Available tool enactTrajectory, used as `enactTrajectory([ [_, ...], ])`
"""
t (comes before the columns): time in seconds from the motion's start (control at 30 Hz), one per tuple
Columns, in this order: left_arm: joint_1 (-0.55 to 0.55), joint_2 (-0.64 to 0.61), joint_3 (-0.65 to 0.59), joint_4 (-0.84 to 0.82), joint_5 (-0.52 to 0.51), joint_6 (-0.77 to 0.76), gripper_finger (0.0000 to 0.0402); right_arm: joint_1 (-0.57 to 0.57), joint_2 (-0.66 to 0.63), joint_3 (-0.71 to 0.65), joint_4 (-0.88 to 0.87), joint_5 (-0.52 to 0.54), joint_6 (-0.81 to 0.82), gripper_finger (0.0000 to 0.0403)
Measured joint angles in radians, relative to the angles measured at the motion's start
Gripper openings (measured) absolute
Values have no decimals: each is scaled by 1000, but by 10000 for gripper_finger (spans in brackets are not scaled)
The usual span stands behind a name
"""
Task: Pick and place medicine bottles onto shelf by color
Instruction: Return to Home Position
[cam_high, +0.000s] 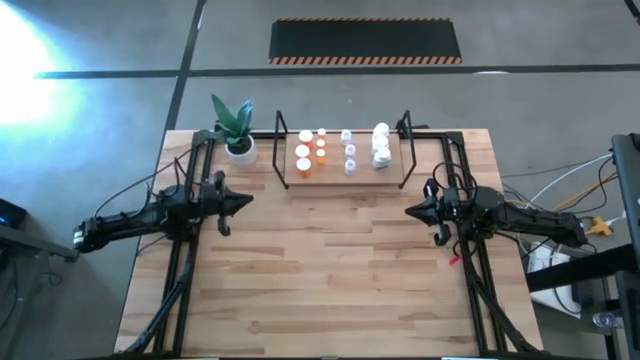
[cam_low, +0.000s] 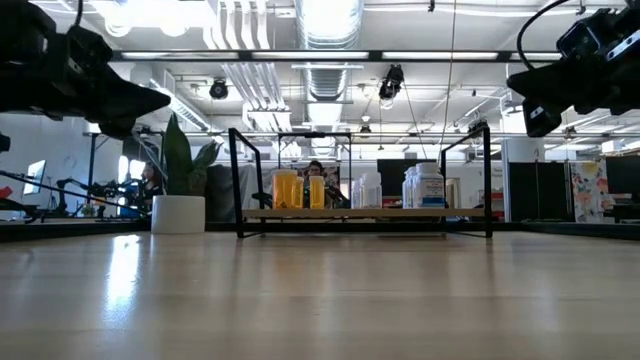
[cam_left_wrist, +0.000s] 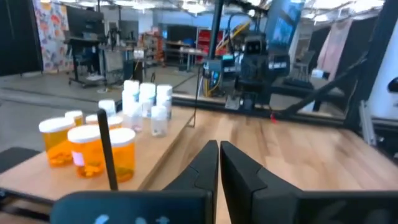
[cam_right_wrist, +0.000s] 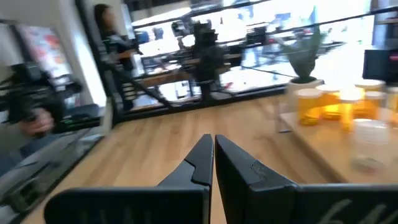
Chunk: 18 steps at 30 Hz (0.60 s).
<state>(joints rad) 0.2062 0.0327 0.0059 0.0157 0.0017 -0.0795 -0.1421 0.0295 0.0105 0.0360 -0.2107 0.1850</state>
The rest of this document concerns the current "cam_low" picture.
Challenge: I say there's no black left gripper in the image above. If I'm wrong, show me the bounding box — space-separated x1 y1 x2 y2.
29 59 172 140

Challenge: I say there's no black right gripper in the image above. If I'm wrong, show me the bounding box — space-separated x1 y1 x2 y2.
507 29 640 139

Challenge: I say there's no white labelled medicine bottle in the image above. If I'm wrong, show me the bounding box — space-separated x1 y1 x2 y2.
401 167 416 209
413 161 446 209

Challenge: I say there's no large amber pill bottle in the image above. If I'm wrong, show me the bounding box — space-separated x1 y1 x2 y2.
271 169 298 210

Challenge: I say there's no small amber pill bottle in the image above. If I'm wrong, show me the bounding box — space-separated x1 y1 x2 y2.
308 175 327 210

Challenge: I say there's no clear plastic pill bottle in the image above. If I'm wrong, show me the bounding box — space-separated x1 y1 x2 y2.
360 171 384 210

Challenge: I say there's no black background rig stand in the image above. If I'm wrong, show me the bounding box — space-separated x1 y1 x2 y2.
81 130 166 194

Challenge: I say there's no black ceiling spotlight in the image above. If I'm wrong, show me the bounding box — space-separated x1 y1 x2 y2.
208 77 230 101
378 63 405 101

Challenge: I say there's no person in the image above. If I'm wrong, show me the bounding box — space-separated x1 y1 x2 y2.
138 162 165 214
303 159 346 210

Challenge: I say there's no black cabinet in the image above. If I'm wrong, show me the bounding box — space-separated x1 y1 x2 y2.
508 160 572 222

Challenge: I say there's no floral print panel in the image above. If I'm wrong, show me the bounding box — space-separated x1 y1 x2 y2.
569 159 610 225
324 166 342 201

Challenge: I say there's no black monitor screen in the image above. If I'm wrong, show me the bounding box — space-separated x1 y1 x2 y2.
604 154 640 201

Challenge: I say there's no snake plant in white pot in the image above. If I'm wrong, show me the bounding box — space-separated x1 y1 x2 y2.
149 112 224 235

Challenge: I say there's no computer monitor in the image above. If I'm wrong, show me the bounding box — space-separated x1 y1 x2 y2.
22 159 48 197

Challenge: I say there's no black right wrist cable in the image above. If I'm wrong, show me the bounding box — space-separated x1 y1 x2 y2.
516 0 574 71

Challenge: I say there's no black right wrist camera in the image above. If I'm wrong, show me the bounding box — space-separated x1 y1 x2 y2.
555 19 604 59

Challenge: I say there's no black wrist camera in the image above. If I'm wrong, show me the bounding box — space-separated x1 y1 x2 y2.
66 24 115 69
555 19 604 59

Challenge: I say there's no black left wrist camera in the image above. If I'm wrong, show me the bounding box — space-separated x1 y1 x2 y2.
66 24 115 69

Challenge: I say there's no black aluminium rig frame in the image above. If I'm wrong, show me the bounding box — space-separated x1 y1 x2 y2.
0 217 640 242

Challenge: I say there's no black overhead frame bar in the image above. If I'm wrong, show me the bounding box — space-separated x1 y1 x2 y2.
109 48 566 64

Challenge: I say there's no black wall screen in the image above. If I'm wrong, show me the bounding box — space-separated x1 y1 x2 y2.
376 158 419 199

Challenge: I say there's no silver ceiling air duct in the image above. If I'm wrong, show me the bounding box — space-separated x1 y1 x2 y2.
293 0 365 104

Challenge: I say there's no wooden shelf with black frame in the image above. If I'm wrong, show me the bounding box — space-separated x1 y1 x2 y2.
227 124 494 240

